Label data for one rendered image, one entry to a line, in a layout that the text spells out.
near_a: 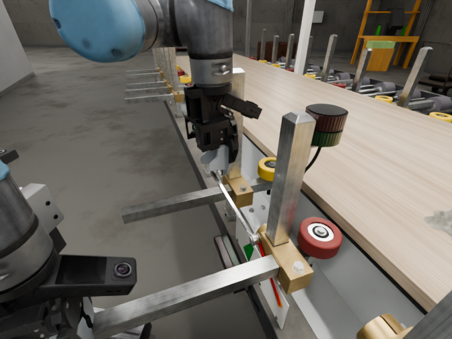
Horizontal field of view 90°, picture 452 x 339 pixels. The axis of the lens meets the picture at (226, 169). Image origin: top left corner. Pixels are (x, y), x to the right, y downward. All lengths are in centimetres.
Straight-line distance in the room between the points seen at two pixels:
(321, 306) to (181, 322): 81
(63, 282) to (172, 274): 118
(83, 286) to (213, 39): 38
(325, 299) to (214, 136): 54
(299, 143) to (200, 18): 23
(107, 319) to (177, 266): 109
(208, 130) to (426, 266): 44
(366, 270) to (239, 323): 84
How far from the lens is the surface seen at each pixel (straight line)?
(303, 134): 35
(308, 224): 50
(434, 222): 63
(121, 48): 28
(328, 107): 39
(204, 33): 40
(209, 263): 151
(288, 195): 40
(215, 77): 41
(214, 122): 43
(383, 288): 64
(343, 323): 74
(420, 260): 54
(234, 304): 139
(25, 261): 31
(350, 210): 58
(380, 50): 825
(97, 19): 28
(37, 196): 53
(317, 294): 75
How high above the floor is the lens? 125
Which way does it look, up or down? 34 degrees down
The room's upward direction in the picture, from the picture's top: straight up
